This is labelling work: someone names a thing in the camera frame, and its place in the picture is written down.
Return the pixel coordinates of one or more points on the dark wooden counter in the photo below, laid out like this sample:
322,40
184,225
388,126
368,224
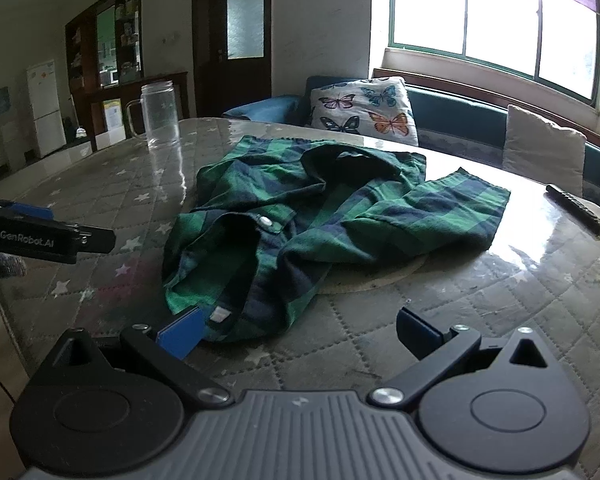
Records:
130,90

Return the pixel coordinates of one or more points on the butterfly print pillow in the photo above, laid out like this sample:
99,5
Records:
365,110

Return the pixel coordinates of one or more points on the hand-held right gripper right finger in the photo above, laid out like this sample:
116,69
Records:
419,332

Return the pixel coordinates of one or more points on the plain beige pillow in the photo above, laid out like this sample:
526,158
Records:
545,150

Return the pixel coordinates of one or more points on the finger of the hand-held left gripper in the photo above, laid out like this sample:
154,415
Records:
95,240
30,208

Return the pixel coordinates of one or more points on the wooden shelf cabinet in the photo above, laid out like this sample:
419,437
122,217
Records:
87,35

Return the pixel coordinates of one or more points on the green framed window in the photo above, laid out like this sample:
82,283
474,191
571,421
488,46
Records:
500,10

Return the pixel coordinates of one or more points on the white refrigerator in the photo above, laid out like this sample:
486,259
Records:
45,110

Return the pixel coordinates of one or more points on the blue sofa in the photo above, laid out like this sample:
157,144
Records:
455,110

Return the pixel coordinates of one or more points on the green plaid shirt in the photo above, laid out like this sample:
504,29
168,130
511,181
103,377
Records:
330,220

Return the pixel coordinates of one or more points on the blue cloth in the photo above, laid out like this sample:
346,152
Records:
260,109

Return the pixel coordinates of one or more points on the black remote control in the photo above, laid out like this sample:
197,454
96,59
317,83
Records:
575,207

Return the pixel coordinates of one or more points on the broom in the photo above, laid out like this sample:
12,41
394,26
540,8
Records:
77,125

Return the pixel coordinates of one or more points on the clear glass mug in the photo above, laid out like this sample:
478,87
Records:
160,115

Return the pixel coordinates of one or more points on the water dispenser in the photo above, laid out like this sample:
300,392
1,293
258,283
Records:
7,130

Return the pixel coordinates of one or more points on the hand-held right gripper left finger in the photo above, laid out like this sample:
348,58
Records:
180,334

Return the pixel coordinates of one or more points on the person's left forearm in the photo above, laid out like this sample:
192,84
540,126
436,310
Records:
0,272

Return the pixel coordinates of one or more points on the grey quilted star tablecloth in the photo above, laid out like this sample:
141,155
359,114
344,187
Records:
480,320

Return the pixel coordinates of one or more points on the dark door with glass panel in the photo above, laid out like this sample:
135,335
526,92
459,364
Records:
210,35

